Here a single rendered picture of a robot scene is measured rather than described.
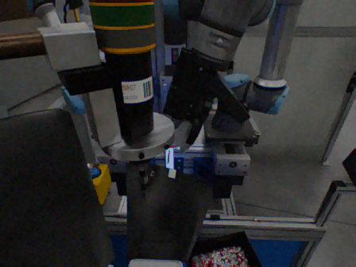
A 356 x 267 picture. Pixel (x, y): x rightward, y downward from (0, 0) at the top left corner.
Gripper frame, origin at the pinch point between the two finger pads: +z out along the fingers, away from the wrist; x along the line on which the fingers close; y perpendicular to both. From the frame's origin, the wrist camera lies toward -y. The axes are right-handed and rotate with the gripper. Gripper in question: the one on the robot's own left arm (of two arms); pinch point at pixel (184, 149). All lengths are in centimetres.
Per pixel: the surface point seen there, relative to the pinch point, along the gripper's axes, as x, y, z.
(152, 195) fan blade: 5.8, 4.0, 10.0
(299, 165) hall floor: -155, -150, 82
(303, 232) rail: -14, -54, 29
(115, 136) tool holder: 25.2, 10.7, -16.1
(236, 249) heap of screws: -5.7, -30.0, 36.1
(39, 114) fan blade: 13.2, 23.4, -7.7
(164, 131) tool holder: 23.1, 6.9, -16.7
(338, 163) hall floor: -161, -191, 68
